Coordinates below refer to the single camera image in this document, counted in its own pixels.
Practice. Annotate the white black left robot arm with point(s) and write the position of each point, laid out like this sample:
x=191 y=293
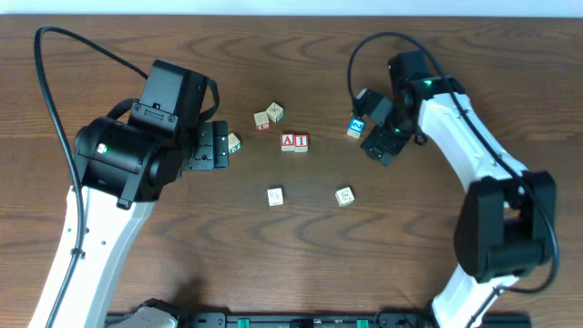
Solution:
x=124 y=160

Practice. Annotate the wooden block green side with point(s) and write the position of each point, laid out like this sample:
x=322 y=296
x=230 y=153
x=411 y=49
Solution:
x=344 y=196

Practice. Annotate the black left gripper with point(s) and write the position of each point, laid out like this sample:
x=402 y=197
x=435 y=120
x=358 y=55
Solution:
x=211 y=146

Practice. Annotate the wooden block engraved zero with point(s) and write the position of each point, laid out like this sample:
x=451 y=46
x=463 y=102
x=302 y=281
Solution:
x=234 y=143

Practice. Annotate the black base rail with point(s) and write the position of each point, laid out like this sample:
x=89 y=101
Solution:
x=379 y=320

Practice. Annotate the wooden dragonfly picture block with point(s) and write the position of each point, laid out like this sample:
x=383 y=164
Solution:
x=275 y=112

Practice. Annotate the red letter I block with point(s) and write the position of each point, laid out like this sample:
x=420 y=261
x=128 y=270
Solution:
x=301 y=142

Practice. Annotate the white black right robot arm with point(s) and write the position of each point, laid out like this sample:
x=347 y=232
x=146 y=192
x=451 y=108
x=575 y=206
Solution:
x=505 y=228

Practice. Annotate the blue number 2 block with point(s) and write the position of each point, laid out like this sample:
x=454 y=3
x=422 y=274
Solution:
x=355 y=128

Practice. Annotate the white block blue engraving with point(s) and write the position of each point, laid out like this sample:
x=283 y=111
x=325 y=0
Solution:
x=275 y=197

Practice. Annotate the red letter A block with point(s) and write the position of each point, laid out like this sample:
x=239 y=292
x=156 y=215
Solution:
x=287 y=142

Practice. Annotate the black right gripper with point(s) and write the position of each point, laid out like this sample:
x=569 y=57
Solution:
x=384 y=145

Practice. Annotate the wooden block engraved five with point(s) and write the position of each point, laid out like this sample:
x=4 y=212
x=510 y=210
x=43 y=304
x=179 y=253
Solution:
x=261 y=120

